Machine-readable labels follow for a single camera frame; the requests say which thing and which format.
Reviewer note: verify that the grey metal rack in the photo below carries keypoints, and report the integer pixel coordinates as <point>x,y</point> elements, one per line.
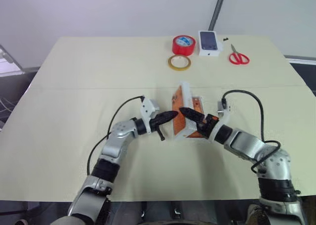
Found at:
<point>10,62</point>

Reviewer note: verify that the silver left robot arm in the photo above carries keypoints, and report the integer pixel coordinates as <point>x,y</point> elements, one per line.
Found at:
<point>116,141</point>

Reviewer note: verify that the red tape roll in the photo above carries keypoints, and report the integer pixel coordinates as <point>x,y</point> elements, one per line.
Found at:
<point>178,49</point>

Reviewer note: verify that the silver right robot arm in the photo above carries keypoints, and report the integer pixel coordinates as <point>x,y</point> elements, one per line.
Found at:
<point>249,142</point>

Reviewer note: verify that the white cardboard box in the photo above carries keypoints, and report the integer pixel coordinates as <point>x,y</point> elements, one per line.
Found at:
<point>198,97</point>

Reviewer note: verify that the white box with phone picture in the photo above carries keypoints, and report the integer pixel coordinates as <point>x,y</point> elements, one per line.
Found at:
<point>208,41</point>

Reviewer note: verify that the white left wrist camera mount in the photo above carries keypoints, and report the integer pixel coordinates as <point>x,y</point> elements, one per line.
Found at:
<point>146,109</point>

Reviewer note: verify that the orange and white box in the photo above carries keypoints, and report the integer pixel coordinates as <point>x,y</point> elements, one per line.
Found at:
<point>178,127</point>

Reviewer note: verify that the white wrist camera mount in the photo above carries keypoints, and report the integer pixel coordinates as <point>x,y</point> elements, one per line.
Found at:
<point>146,109</point>
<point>223,116</point>

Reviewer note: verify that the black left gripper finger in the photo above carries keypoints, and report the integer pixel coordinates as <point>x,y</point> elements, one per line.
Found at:
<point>169,114</point>
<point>168,120</point>

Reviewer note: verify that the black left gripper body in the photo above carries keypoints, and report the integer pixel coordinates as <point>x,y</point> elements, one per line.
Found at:
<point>156,125</point>

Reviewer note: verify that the grey metal pole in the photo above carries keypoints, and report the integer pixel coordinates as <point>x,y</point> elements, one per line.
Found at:
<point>218,8</point>

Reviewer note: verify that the yellow clear tape roll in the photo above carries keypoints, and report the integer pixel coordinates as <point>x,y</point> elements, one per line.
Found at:
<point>170,63</point>

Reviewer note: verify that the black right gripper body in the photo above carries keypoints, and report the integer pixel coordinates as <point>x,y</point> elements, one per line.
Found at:
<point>210,122</point>

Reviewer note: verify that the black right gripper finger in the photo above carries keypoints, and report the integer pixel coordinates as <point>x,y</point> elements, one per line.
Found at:
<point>192,114</point>
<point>202,130</point>

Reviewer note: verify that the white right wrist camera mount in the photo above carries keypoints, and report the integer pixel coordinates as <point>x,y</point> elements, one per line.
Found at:
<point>223,116</point>

